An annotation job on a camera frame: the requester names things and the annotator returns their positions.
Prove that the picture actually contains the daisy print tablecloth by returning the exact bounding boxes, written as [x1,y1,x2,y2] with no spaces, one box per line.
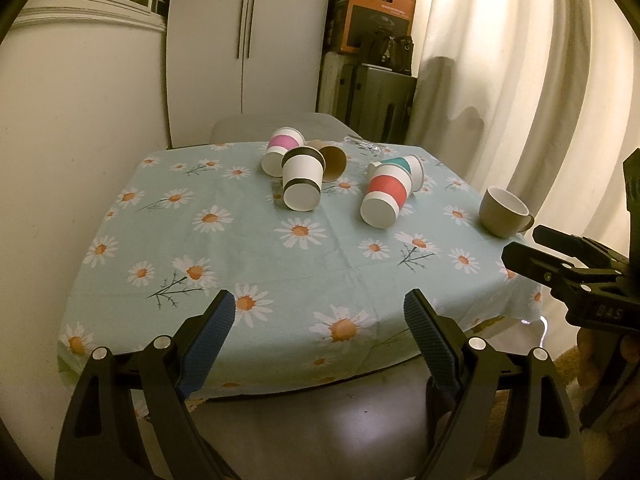
[58,142,542,399]

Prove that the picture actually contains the brown kraft paper cup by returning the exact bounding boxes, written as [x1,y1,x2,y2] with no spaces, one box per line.
[307,140,347,182]

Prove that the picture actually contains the beige ceramic mug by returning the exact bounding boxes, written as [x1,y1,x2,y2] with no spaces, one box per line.
[478,185,535,238]

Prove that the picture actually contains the white wardrobe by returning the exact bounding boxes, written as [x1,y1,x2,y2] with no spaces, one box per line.
[166,0,328,148]

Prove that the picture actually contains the white curtain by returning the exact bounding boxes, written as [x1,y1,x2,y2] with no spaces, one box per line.
[407,0,639,252]

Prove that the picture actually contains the dark grey suitcase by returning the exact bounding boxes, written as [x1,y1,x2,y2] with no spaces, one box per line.
[317,52,416,144]

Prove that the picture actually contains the teal banded paper cup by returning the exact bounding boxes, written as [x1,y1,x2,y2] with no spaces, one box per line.
[367,154,424,192]

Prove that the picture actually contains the grey chair backrest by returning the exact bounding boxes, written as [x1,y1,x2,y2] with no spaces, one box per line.
[209,112,360,144]

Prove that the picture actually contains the black bag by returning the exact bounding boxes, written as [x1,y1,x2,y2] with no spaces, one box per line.
[357,32,414,75]

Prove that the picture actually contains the pink banded paper cup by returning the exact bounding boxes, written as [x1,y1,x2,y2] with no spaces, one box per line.
[262,127,306,178]

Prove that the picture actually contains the person's right hand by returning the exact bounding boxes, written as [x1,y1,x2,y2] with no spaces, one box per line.
[577,328,639,437]

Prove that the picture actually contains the clear plastic cup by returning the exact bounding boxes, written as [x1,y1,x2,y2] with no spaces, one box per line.
[344,134,383,157]

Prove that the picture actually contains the red banded paper cup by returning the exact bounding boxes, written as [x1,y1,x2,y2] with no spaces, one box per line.
[360,164,412,229]

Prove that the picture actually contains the black banded paper cup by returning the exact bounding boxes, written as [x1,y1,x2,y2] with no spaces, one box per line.
[281,145,326,211]

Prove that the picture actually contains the orange cardboard appliance box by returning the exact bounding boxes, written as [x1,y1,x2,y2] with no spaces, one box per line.
[324,0,416,54]

